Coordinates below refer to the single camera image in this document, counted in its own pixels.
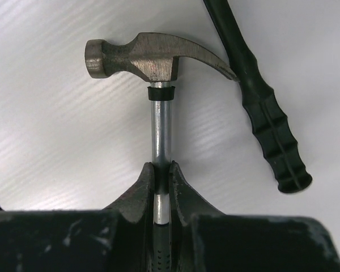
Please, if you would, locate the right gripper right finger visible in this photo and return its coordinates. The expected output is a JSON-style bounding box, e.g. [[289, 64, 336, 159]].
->
[[169, 161, 224, 271]]

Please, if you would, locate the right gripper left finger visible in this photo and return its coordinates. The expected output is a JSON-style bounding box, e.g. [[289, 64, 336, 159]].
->
[[105, 163, 155, 271]]

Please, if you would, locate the steel claw hammer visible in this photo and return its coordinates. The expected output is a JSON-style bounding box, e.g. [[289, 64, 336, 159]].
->
[[84, 32, 238, 271]]

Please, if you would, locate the black mallet hammer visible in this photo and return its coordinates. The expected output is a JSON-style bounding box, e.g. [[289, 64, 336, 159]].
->
[[204, 1, 312, 194]]

